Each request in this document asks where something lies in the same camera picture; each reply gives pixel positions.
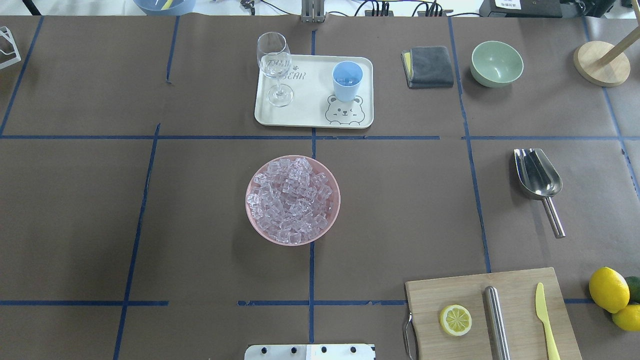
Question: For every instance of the yellow plastic fork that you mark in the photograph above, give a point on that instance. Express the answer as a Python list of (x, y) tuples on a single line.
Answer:
[(167, 5)]

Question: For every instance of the wooden cutting board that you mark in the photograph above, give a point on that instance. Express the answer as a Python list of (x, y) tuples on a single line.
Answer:
[(516, 290)]

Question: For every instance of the white wire cup rack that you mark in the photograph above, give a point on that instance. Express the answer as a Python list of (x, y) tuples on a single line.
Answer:
[(9, 52)]

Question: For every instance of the grey folded cloth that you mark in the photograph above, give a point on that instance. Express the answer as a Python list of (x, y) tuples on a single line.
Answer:
[(428, 67)]

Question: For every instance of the yellow plastic knife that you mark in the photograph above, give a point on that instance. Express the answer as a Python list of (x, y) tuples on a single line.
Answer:
[(543, 316)]

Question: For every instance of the clear wine glass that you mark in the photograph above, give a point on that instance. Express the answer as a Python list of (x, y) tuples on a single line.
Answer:
[(274, 60)]

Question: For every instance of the blue plastic cup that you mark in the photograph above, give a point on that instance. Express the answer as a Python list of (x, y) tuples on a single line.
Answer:
[(347, 77)]

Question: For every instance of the blue bowl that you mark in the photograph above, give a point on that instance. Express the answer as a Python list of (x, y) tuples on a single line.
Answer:
[(152, 7)]

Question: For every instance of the steel rod tool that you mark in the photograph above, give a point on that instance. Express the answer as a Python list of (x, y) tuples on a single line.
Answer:
[(496, 324)]

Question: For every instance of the metal ice scoop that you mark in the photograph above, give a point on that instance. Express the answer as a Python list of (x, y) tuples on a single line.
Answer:
[(539, 180)]

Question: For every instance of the green ceramic bowl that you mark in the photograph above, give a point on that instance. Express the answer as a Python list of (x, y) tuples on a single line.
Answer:
[(495, 64)]

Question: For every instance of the pile of ice cubes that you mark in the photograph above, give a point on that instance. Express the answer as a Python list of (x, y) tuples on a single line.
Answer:
[(290, 200)]

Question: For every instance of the small yellow lemon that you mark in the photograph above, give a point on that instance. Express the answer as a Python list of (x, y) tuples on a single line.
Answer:
[(628, 318)]

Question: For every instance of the lemon half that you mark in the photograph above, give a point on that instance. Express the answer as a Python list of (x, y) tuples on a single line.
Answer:
[(455, 320)]

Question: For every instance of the large yellow lemon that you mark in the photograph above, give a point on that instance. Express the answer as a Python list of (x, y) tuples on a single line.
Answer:
[(609, 290)]

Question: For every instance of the cream bear serving tray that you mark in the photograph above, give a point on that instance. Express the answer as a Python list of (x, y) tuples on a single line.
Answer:
[(314, 103)]

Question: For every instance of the wooden stand with base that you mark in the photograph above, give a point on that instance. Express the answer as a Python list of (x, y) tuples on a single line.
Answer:
[(602, 59)]

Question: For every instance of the aluminium frame post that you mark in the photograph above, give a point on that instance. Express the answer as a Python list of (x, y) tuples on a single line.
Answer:
[(313, 11)]

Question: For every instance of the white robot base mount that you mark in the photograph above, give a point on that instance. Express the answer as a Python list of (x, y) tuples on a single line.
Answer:
[(331, 351)]

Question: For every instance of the pink bowl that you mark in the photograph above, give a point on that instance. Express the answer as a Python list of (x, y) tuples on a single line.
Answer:
[(330, 175)]

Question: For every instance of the green lime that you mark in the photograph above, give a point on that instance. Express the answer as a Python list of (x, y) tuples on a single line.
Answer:
[(633, 284)]

